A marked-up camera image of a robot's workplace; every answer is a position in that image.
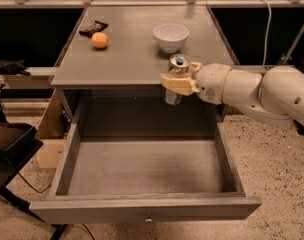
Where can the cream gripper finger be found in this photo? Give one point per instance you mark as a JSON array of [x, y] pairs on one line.
[[184, 86], [186, 71]]

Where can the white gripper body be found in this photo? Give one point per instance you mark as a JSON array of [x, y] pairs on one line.
[[210, 82]]

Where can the silver redbull can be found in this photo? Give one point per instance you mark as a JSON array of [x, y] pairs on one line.
[[180, 60]]

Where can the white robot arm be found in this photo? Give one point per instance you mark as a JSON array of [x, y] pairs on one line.
[[275, 97]]

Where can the open grey top drawer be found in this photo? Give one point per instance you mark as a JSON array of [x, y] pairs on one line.
[[121, 180]]

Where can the metal drawer knob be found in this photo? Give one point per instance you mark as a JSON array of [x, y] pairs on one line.
[[148, 219]]

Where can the white bowl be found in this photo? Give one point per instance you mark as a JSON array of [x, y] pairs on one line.
[[171, 37]]

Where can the grey cabinet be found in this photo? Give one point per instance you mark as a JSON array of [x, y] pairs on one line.
[[126, 100]]

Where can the orange fruit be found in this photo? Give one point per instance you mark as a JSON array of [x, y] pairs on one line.
[[99, 40]]

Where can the dark snack bar wrapper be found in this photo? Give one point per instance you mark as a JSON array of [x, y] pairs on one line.
[[97, 26]]

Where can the cardboard box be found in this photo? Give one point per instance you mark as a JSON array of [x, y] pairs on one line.
[[51, 133]]

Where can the black chair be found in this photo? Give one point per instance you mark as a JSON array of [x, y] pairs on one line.
[[18, 144]]

